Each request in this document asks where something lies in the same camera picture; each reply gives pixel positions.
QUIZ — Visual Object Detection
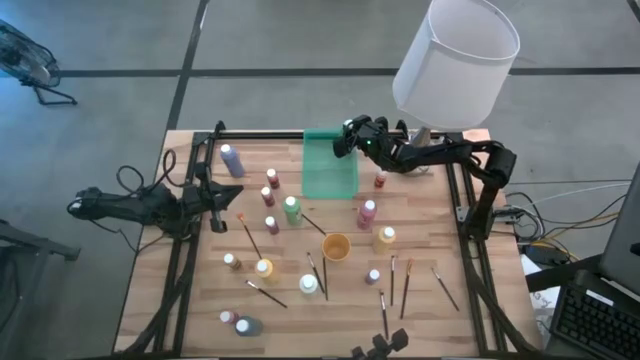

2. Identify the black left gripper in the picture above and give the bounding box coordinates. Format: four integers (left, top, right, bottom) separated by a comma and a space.
182, 162, 245, 235

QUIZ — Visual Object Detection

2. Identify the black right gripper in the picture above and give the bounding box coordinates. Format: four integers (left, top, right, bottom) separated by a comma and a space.
333, 114, 401, 169

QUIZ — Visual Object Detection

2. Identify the large lavender paint bottle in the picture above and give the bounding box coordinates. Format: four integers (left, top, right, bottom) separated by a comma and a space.
219, 143, 246, 179

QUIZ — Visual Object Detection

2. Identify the large pink paint bottle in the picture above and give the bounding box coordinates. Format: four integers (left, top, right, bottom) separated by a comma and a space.
356, 199, 378, 231

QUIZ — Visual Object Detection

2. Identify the large golden yellow paint bottle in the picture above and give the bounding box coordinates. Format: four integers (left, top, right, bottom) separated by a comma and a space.
254, 258, 279, 285

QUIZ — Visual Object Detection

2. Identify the large pale yellow paint bottle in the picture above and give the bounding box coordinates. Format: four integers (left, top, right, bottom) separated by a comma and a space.
372, 226, 397, 255

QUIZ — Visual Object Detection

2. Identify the large white paint bottle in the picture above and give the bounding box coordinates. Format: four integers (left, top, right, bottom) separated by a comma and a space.
298, 273, 320, 296

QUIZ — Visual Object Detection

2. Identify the large dark paint bottle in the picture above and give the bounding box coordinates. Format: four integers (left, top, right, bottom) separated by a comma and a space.
234, 315, 265, 338

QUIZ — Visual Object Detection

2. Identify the green plastic tray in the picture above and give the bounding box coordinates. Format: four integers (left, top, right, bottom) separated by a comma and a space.
301, 128, 360, 200

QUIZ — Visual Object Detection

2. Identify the black pen left edge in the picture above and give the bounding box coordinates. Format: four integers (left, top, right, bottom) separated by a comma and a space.
244, 279, 289, 310

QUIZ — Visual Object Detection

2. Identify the yellow ribbed cup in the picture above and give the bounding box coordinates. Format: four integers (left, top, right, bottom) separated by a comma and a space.
321, 232, 352, 263

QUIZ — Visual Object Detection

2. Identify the table lamp with white shade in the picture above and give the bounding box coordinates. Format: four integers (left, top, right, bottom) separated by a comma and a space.
391, 0, 521, 176

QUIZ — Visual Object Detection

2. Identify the black metal stand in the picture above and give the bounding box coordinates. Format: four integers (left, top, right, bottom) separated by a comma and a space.
0, 219, 81, 360

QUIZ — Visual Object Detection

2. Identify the black power adapter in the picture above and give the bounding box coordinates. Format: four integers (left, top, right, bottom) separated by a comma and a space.
524, 243, 571, 266

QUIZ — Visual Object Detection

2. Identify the black floor fan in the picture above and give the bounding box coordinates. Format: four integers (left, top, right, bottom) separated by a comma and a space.
0, 18, 79, 107

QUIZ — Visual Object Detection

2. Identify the black desk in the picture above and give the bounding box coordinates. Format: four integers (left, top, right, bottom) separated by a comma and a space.
524, 254, 640, 360

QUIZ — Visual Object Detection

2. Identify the white printed paper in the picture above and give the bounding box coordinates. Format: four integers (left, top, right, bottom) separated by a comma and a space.
519, 254, 561, 321

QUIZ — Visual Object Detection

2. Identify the grey monitor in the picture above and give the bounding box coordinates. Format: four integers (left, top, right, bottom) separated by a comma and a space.
598, 160, 640, 296

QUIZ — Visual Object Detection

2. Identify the black keyboard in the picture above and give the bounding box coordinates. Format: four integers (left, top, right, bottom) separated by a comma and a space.
549, 284, 640, 360

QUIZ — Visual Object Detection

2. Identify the black metal table frame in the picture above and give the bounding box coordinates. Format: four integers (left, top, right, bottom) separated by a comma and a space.
119, 119, 539, 359

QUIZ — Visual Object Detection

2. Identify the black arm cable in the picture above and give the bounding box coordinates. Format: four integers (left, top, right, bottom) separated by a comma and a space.
115, 148, 177, 201

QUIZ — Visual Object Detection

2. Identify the black cable bundle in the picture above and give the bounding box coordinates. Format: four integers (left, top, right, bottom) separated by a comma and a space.
504, 192, 546, 241

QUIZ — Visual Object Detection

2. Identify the yellow cable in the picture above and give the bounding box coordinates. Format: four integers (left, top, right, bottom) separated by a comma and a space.
542, 212, 621, 241

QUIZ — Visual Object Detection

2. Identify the white cable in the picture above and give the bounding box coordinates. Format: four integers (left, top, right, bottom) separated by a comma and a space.
502, 178, 632, 199

